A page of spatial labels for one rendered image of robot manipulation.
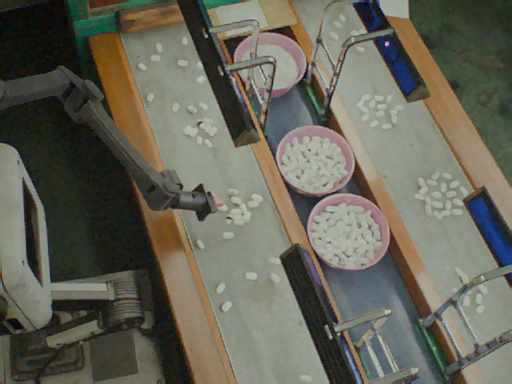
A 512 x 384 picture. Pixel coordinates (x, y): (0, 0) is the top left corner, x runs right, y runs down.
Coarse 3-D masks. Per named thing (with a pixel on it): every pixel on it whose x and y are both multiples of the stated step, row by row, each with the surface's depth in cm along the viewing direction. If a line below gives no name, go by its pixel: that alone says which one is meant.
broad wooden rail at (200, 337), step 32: (96, 64) 225; (128, 64) 228; (128, 96) 220; (128, 128) 213; (160, 160) 211; (160, 224) 198; (160, 256) 193; (192, 256) 195; (192, 288) 189; (192, 320) 184; (192, 352) 180; (224, 352) 182
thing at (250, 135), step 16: (176, 0) 204; (192, 0) 197; (192, 16) 197; (208, 16) 201; (192, 32) 197; (208, 32) 191; (208, 48) 190; (208, 64) 190; (224, 64) 186; (208, 80) 190; (224, 80) 184; (224, 96) 184; (240, 96) 185; (224, 112) 184; (240, 112) 178; (240, 128) 178; (256, 128) 182; (240, 144) 180
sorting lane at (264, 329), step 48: (144, 48) 233; (192, 48) 235; (144, 96) 223; (192, 96) 225; (192, 144) 215; (240, 192) 208; (192, 240) 199; (240, 240) 200; (288, 240) 202; (240, 288) 193; (288, 288) 194; (240, 336) 186; (288, 336) 187
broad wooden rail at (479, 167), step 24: (408, 24) 247; (408, 48) 241; (432, 72) 237; (432, 96) 231; (456, 120) 227; (456, 144) 222; (480, 144) 223; (480, 168) 218; (504, 192) 214; (504, 216) 210
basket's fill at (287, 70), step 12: (264, 48) 240; (276, 48) 241; (240, 60) 236; (288, 60) 237; (240, 72) 234; (264, 72) 234; (276, 72) 234; (288, 72) 235; (276, 84) 232; (288, 84) 233
